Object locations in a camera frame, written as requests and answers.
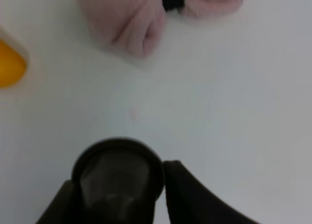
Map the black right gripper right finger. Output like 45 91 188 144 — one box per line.
163 161 255 224

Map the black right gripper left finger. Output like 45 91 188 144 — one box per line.
36 180 83 224

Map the brown coffee capsule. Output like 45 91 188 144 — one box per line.
71 138 165 224

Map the orange toy mango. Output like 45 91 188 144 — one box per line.
0 39 27 88

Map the pink rolled towel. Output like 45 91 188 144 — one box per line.
77 0 244 57

